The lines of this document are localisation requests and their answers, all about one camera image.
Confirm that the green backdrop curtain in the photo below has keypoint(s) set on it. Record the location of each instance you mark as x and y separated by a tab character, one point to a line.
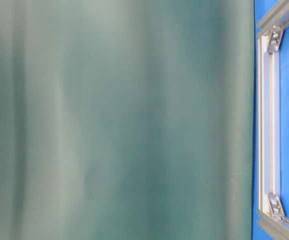
126	119

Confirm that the aluminium extrusion frame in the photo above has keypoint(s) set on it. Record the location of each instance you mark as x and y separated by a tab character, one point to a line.
268	41

